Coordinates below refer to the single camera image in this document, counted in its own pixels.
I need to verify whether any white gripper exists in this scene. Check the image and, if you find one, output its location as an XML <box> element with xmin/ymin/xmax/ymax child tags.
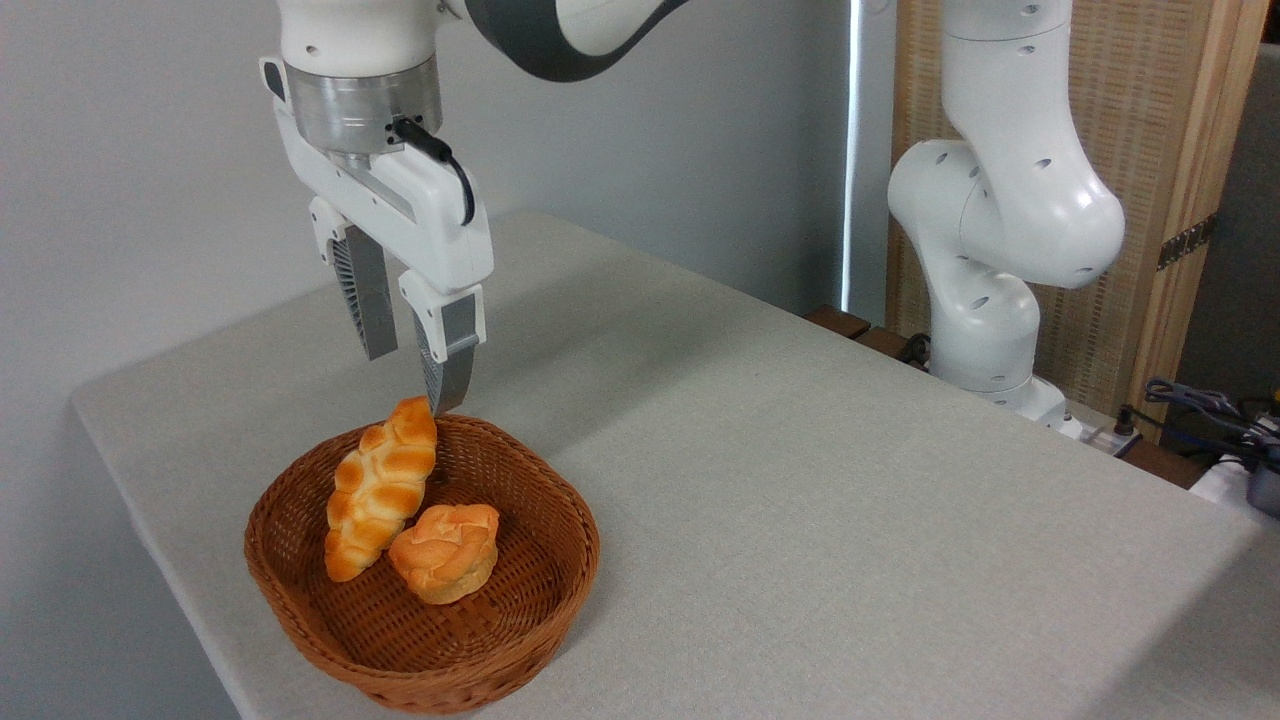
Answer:
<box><xmin>258</xmin><ymin>57</ymin><xmax>496</xmax><ymax>416</ymax></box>

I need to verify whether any round orange bread roll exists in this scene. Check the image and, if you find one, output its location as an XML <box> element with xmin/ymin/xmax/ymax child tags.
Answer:
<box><xmin>389</xmin><ymin>503</ymin><xmax>501</xmax><ymax>605</ymax></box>

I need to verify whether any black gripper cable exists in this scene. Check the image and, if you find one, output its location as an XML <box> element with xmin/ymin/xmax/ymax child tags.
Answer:
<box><xmin>391</xmin><ymin>116</ymin><xmax>478</xmax><ymax>228</ymax></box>

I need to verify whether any long braided bread loaf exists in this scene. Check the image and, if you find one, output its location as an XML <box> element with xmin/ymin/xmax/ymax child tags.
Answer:
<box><xmin>323</xmin><ymin>396</ymin><xmax>439</xmax><ymax>583</ymax></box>

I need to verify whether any brown wicker basket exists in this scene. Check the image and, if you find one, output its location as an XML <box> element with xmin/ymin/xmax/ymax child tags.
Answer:
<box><xmin>244</xmin><ymin>413</ymin><xmax>601</xmax><ymax>715</ymax></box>

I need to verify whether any bundle of dark cables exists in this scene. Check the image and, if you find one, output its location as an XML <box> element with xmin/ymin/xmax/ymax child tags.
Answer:
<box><xmin>1142</xmin><ymin>377</ymin><xmax>1280</xmax><ymax>463</ymax></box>

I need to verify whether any metal screen hinge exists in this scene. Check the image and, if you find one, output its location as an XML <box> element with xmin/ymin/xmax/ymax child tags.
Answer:
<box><xmin>1157</xmin><ymin>213</ymin><xmax>1219</xmax><ymax>271</ymax></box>

